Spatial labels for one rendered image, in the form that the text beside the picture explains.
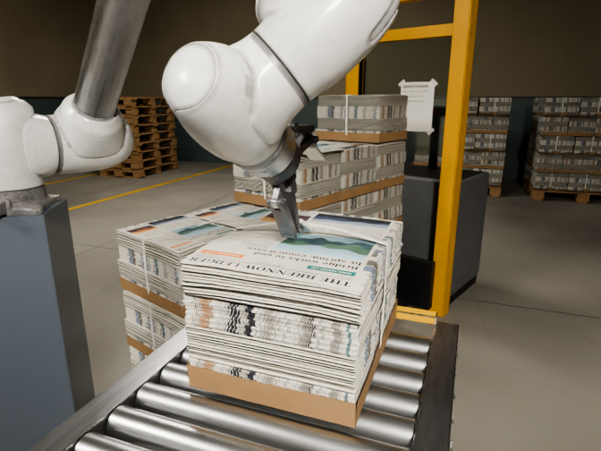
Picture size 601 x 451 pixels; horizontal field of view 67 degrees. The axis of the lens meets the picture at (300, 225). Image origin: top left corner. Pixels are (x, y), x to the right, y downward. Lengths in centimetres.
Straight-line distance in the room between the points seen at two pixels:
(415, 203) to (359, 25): 244
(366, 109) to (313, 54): 175
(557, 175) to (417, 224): 386
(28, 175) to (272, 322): 80
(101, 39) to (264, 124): 68
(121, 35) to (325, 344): 79
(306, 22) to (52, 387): 118
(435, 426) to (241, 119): 53
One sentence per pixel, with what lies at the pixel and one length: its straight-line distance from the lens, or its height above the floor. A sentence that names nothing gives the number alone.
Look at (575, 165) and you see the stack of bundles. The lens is 662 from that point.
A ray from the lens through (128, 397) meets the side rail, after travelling 84.
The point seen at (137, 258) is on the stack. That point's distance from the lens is 163.
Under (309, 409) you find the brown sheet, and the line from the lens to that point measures 73.
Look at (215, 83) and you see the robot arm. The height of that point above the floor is 128.
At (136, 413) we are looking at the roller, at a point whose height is 80.
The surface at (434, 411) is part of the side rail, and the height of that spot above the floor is 80.
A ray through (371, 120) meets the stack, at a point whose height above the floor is 117.
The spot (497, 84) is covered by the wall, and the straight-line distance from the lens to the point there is 814.
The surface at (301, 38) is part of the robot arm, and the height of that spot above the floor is 133.
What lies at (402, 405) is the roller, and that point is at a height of 79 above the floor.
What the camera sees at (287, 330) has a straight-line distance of 68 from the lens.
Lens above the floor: 127
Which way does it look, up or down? 16 degrees down
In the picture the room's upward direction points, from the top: straight up
